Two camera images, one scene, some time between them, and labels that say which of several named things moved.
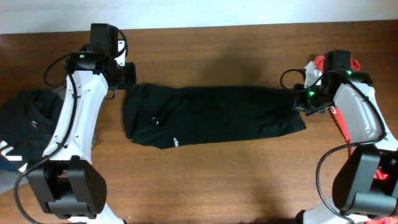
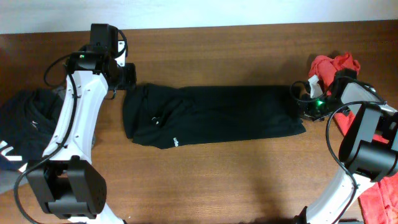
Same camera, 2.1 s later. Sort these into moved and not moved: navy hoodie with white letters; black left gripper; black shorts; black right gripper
Moved: black right gripper
Not moved: navy hoodie with white letters; black left gripper; black shorts
